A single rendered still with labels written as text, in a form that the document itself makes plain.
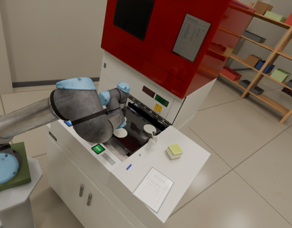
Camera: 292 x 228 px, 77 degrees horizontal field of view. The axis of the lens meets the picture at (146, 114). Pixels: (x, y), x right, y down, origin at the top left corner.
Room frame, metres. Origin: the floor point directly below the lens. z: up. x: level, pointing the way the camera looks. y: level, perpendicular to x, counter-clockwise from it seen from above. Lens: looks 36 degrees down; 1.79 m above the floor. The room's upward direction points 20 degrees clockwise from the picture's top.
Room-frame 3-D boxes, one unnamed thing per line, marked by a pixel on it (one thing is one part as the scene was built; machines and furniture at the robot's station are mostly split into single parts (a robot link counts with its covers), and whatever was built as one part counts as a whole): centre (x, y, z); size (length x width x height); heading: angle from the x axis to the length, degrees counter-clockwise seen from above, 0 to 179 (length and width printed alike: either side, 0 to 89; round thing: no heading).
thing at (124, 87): (0.92, 0.18, 1.21); 0.09 x 0.08 x 0.11; 150
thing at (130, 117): (1.03, 0.08, 0.90); 0.34 x 0.34 x 0.01; 64
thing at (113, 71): (1.31, 0.15, 1.02); 0.81 x 0.03 x 0.40; 64
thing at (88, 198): (0.90, 0.05, 0.41); 0.96 x 0.64 x 0.82; 64
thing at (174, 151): (0.83, -0.24, 1.00); 0.07 x 0.07 x 0.07; 38
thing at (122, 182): (0.77, -0.23, 0.89); 0.62 x 0.35 x 0.14; 154
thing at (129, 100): (1.22, 0.00, 0.89); 0.44 x 0.02 x 0.10; 64
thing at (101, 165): (0.73, 0.30, 0.89); 0.55 x 0.09 x 0.14; 64
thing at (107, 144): (0.78, 0.18, 0.87); 0.36 x 0.08 x 0.03; 64
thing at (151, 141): (0.82, -0.09, 1.03); 0.06 x 0.04 x 0.13; 154
